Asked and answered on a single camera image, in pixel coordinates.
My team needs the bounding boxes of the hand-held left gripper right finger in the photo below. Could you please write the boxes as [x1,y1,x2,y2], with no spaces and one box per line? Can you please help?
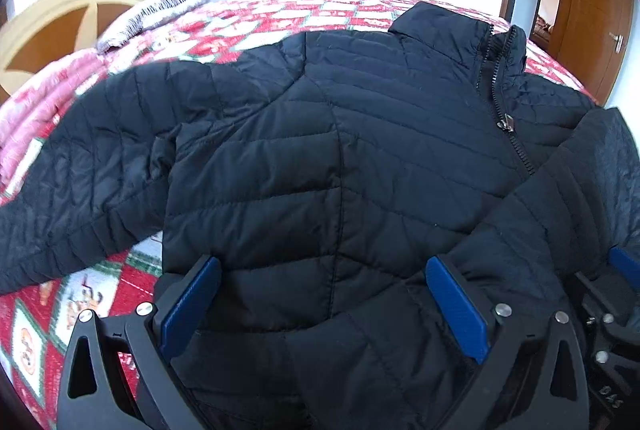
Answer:
[425,255,591,430]

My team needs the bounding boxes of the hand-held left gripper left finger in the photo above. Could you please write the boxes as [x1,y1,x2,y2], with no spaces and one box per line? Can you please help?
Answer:
[56,254,223,430]

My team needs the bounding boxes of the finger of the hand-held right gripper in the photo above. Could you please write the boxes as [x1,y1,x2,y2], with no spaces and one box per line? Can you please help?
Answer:
[606,246,640,283]
[572,271,623,353]

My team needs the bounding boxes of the black puffer jacket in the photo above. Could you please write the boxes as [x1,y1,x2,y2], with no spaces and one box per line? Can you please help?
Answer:
[0,0,640,430]

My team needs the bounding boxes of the brown wooden door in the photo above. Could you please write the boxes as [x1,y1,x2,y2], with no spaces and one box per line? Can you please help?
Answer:
[552,0,636,108]

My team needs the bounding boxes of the brown sofa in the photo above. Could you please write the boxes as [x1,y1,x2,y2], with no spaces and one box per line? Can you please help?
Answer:
[531,15,553,44]

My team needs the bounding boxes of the pink quilted blanket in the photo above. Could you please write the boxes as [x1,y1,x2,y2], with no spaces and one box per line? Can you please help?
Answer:
[0,48,116,171]

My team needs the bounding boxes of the red checkered printed bedspread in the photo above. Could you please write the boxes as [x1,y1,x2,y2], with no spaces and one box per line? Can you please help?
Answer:
[0,0,601,411]

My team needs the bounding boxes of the striped pillow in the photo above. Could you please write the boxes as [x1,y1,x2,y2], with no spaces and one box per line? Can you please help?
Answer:
[95,0,213,54]

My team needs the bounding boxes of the cream wooden headboard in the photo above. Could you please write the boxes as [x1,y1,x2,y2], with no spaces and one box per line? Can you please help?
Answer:
[0,0,168,104]

